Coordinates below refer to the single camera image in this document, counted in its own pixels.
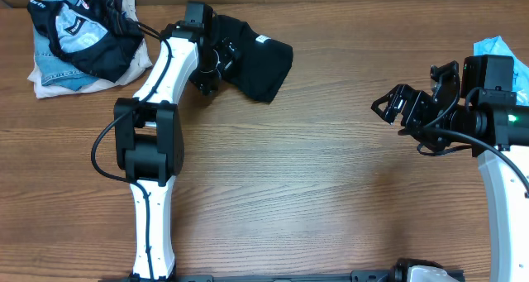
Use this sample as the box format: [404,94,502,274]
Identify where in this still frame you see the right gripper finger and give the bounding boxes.
[430,61,460,104]
[371,84,413,124]

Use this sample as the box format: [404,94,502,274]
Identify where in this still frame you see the black t-shirt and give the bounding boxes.
[214,15,293,103]

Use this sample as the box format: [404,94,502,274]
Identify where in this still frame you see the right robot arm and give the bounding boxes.
[371,55,528,281]

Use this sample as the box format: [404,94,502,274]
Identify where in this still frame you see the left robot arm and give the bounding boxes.
[114,2,233,281]

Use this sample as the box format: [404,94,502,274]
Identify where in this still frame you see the light blue garment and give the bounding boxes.
[473,36,529,106]

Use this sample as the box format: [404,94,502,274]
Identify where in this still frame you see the folded white cloth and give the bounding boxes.
[46,0,152,88]

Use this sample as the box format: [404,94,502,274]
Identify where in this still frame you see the black and grey jersey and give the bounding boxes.
[27,0,144,82]

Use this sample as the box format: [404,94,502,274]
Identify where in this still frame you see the folded blue denim jeans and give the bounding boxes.
[28,29,114,98]

